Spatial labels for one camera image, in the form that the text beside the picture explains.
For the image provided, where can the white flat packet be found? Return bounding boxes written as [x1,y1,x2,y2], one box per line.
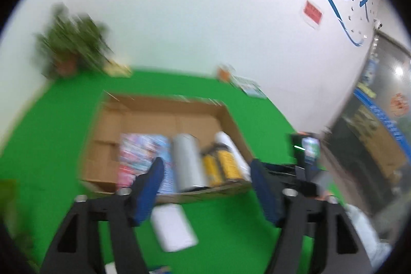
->
[231,74,257,91]

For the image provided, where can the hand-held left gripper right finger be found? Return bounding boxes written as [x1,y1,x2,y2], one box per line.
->
[250,158,375,274]

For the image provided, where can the glass door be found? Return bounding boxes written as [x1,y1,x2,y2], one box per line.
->
[324,30,411,230]

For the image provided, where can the red wall sign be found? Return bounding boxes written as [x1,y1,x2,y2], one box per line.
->
[300,0,323,31]

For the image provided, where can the orange label clear jar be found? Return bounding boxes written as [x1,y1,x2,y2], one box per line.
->
[217,65,233,82]

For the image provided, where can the brown cardboard box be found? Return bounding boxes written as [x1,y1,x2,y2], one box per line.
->
[79,91,254,205]

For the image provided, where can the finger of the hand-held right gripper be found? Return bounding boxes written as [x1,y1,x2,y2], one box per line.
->
[264,163,301,180]

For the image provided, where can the white plastic bottle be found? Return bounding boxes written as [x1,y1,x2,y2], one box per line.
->
[213,131,251,181]

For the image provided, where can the potted green plant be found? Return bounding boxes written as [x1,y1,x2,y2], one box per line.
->
[34,3,114,80]

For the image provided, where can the colourful board game box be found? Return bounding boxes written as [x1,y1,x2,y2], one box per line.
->
[117,132,177,196]

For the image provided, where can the light grey cloth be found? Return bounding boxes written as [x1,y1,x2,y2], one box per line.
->
[345,203,392,265]

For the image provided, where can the green table cloth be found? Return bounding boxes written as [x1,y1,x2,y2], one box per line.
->
[0,69,341,274]

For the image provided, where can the yellow paper packet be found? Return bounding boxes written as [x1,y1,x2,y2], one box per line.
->
[103,60,133,77]

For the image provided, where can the light blue case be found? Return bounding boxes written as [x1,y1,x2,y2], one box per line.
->
[244,84,267,99]

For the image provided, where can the yellow label food jar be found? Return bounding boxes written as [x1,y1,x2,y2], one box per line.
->
[201,144,243,188]

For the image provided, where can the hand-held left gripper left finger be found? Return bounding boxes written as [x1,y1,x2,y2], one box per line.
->
[39,157,166,274]

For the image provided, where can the silver metal can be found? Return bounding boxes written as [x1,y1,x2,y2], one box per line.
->
[170,133,208,193]

